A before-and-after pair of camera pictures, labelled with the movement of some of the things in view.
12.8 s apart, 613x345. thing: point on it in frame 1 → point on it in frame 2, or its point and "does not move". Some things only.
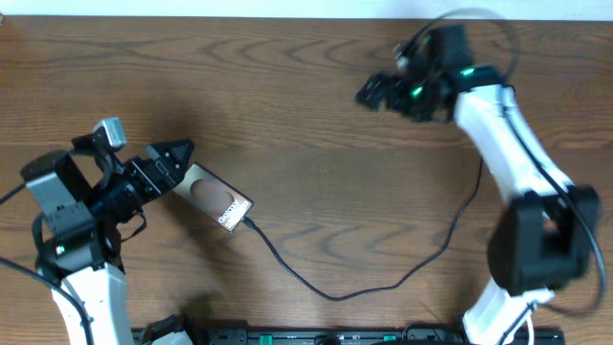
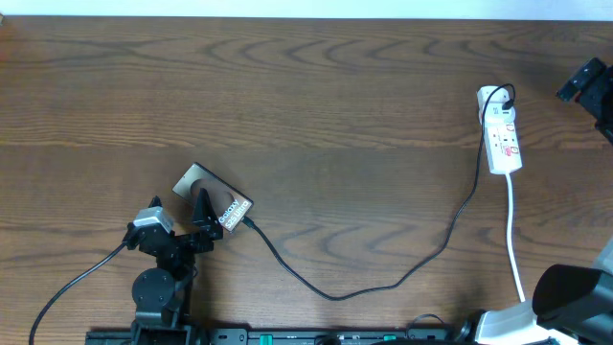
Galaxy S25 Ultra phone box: [214, 196] does not move
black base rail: [377, 336] does not move
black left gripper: [151, 184] → [210, 231]
